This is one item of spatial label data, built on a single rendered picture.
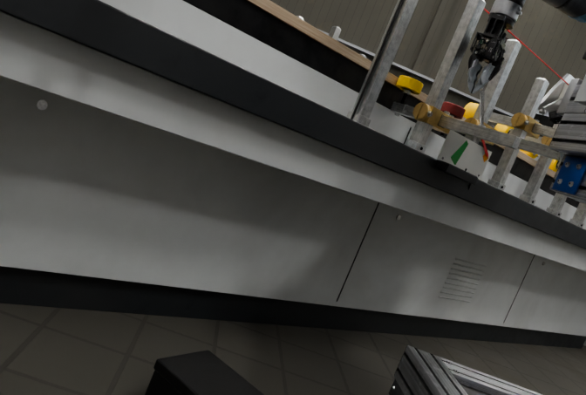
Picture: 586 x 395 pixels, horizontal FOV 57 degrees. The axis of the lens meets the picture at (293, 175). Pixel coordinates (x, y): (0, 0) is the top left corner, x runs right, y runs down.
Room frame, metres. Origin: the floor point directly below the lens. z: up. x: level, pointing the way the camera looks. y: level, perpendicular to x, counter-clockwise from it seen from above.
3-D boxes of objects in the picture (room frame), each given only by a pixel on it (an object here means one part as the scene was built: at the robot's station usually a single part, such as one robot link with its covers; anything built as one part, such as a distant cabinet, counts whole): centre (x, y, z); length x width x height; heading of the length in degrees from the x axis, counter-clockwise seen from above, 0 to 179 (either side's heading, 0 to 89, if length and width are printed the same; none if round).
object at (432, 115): (1.61, -0.32, 0.81); 0.14 x 0.06 x 0.05; 131
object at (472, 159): (1.72, -0.48, 0.75); 0.26 x 0.01 x 0.10; 131
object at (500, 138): (1.58, -0.36, 0.81); 0.44 x 0.03 x 0.04; 41
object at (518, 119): (1.94, -0.69, 0.95); 0.14 x 0.06 x 0.05; 131
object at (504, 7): (1.54, -0.37, 1.14); 0.08 x 0.08 x 0.05
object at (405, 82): (1.73, -0.23, 0.85); 0.08 x 0.08 x 0.11
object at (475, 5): (1.60, -0.30, 0.93); 0.04 x 0.04 x 0.48; 41
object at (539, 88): (1.92, -0.68, 0.87); 0.04 x 0.04 x 0.48; 41
